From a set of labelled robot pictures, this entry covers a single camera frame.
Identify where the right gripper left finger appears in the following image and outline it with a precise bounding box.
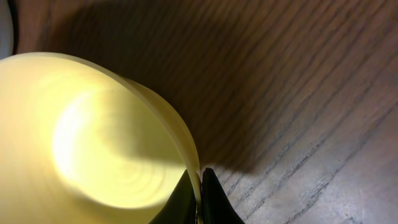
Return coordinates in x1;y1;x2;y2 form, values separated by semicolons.
150;170;197;224

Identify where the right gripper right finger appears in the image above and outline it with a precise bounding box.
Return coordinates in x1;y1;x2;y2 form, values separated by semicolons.
201;168;244;224

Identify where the yellow bowl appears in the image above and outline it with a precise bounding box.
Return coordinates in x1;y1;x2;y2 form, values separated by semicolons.
1;52;201;223

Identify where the grey bowl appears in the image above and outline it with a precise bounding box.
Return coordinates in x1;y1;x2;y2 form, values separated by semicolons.
0;0;14;60

